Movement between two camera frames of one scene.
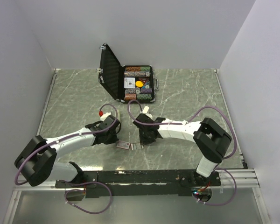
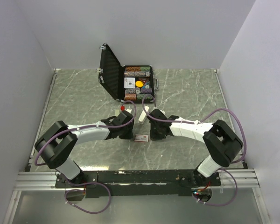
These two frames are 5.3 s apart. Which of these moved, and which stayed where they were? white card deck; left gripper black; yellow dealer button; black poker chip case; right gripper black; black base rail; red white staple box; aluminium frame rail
Moved: right gripper black; left gripper black; red white staple box
Stayed: black poker chip case; white card deck; aluminium frame rail; yellow dealer button; black base rail
